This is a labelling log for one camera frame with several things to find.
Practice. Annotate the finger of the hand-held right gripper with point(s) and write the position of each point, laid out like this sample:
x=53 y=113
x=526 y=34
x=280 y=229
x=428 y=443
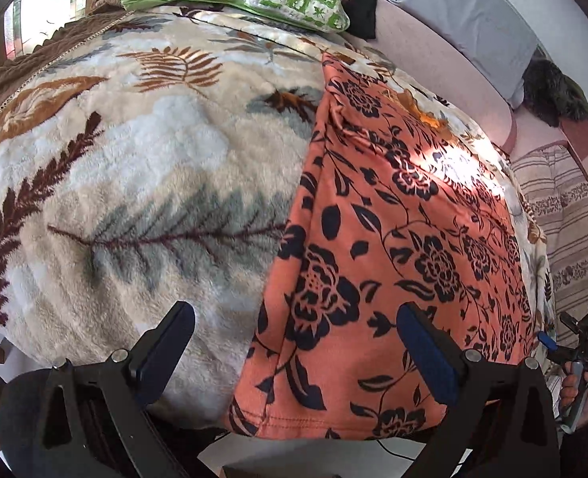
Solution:
x=547 y=339

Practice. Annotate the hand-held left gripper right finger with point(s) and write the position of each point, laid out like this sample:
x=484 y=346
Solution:
x=429 y=358

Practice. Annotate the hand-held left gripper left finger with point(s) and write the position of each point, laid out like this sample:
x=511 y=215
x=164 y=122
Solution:
x=167 y=349

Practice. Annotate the orange floral garment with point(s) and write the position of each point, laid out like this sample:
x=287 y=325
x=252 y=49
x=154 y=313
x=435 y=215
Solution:
x=373 y=259

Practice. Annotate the person's right hand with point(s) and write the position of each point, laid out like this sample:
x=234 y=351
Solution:
x=580 y=396

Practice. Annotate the striped beige cloth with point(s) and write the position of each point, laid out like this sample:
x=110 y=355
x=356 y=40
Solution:
x=568 y=219

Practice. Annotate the leaf print fleece blanket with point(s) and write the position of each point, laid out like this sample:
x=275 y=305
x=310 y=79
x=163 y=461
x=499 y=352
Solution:
x=139 y=184

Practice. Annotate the dark furry cloth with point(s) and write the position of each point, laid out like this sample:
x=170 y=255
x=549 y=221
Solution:
x=555 y=92

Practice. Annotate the pink bedsheet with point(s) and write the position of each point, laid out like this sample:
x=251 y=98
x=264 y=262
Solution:
x=438 y=74

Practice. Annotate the brown quilted cover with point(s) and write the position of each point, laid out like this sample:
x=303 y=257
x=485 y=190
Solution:
x=35 y=59

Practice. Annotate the grey pillow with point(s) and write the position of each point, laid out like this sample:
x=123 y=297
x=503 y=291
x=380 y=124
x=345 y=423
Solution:
x=473 y=20

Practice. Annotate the window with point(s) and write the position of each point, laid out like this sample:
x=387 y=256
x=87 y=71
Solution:
x=40 y=0

